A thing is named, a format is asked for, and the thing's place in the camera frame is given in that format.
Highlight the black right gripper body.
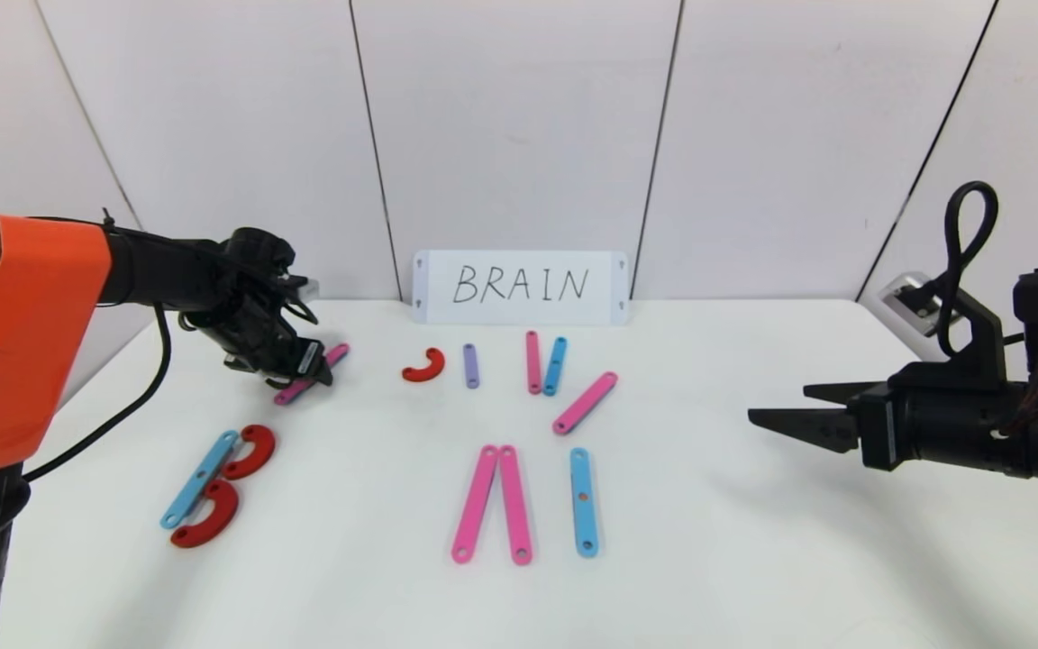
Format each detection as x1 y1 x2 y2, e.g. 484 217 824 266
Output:
847 383 1033 480

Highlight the long blue bar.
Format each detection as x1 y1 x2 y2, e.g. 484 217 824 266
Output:
159 429 240 530
569 447 599 558

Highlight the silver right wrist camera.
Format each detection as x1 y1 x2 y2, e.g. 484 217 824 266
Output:
879 272 943 316

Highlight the short blue bar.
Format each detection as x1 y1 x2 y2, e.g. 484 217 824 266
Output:
543 336 569 398

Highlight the red C-shaped piece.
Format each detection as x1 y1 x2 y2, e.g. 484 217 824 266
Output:
222 425 277 480
170 480 240 550
402 348 446 384

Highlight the black looped right arm cable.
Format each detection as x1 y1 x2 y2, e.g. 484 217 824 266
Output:
938 180 999 357

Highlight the black right camera bracket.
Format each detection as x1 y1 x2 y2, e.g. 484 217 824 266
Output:
920 288 1008 384

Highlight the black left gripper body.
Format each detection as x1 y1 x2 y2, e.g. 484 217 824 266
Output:
223 297 323 390

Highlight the long pink bar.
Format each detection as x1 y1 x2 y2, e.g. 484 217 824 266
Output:
273 343 351 407
451 444 499 565
552 371 619 436
498 445 534 567

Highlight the white sign reading BRAIN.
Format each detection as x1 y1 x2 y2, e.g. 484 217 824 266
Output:
413 251 630 327

